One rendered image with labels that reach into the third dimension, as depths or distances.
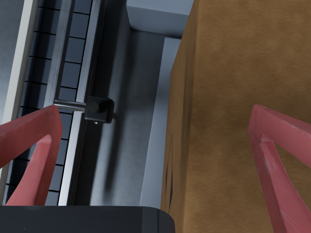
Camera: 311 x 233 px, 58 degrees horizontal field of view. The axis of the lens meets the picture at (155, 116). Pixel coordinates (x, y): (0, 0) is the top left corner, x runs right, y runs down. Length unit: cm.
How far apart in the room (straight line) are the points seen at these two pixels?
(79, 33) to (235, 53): 31
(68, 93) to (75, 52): 6
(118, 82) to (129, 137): 9
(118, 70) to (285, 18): 32
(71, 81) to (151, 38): 15
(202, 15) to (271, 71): 6
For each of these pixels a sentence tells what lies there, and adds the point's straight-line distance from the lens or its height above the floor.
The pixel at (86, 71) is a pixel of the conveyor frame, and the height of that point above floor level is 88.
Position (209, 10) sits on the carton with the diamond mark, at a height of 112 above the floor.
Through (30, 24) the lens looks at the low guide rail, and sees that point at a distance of 45.
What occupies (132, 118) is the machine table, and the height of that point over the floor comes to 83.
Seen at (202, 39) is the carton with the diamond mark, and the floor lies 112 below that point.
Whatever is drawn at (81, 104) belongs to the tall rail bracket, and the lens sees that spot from 35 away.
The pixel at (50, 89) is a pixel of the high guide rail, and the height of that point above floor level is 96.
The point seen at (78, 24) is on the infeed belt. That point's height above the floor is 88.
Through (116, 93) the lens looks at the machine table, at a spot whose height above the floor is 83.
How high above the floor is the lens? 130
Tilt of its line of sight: 86 degrees down
